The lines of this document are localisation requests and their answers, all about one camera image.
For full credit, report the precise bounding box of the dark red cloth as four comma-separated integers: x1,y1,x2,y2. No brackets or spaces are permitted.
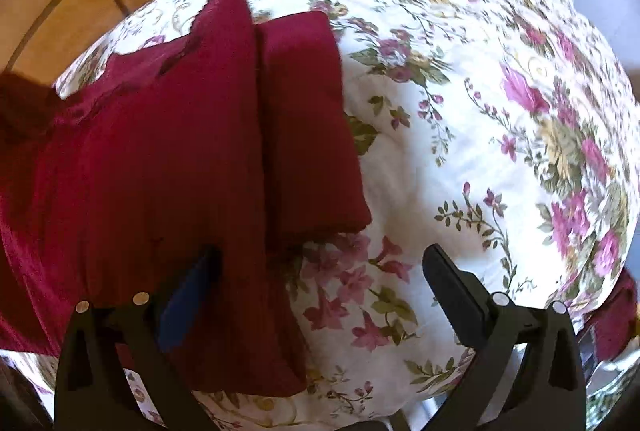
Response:
582,268,640,362

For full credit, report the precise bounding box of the floral bed quilt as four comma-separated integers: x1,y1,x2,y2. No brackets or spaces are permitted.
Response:
10,0,640,431

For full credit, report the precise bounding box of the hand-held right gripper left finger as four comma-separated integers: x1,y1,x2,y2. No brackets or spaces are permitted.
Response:
54,245,222,431

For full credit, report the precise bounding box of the dark red garment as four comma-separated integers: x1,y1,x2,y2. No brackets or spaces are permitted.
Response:
0,0,373,398

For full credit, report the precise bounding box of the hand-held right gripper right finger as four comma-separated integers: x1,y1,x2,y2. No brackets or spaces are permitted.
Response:
422,243,587,431

